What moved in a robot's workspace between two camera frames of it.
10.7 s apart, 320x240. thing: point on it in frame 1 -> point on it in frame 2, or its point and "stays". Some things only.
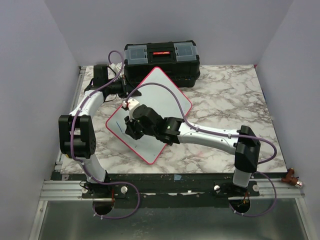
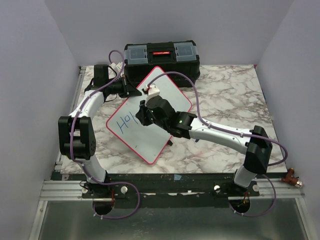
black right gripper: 130,128 -> 141,115
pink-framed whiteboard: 161,102 stays
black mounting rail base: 164,190 stays
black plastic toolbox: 178,60 stays
